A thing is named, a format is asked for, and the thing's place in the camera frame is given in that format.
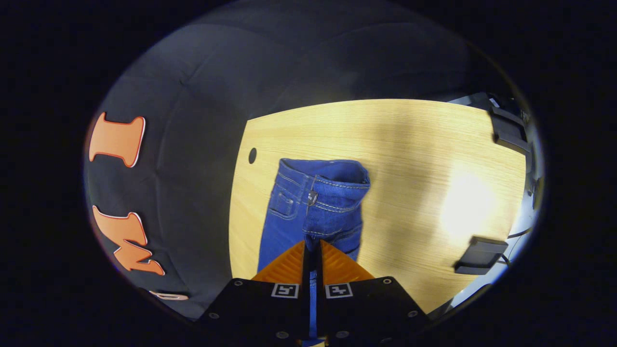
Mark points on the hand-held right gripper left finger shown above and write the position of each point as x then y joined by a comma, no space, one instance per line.
255,308

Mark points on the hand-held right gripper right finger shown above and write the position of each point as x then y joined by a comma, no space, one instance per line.
366,308

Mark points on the blue denim jeans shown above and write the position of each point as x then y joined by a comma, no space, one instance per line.
313,212

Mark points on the black backdrop cloth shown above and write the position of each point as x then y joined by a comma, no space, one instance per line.
193,144

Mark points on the black blocky device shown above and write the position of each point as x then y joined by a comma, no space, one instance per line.
508,130

